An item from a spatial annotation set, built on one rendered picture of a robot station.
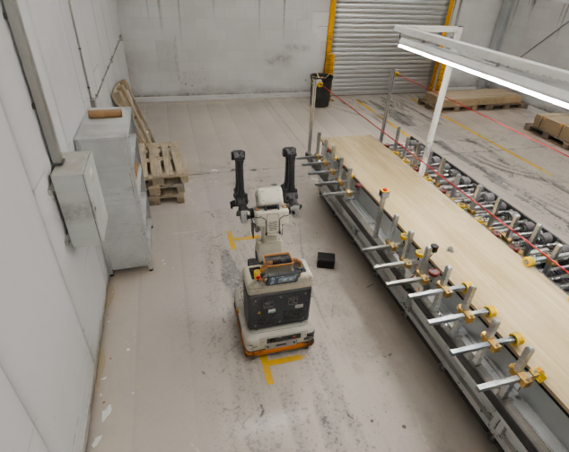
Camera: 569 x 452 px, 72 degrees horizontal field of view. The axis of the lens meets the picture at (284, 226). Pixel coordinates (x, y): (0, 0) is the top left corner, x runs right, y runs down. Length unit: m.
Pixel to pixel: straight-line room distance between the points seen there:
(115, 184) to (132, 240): 0.66
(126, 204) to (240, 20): 6.82
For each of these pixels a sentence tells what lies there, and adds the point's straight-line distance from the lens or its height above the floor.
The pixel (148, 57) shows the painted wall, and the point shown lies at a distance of 10.12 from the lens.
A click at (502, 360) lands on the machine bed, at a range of 3.20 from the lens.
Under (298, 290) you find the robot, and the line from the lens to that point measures 3.25.
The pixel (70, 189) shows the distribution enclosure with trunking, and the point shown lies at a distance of 3.08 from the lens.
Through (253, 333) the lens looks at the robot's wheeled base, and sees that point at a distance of 3.45.
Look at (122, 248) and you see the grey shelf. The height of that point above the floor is 0.34.
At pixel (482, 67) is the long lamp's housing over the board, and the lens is 3.17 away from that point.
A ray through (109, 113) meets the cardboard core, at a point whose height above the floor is 1.60.
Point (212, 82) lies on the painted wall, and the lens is 10.29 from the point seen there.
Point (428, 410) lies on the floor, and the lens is 3.62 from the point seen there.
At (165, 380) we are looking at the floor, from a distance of 3.60.
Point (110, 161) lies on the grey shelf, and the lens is 3.94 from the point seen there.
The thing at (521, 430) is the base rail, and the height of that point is 0.70.
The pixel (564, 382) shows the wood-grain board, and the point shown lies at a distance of 3.00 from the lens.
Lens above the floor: 2.89
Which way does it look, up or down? 34 degrees down
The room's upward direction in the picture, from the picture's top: 3 degrees clockwise
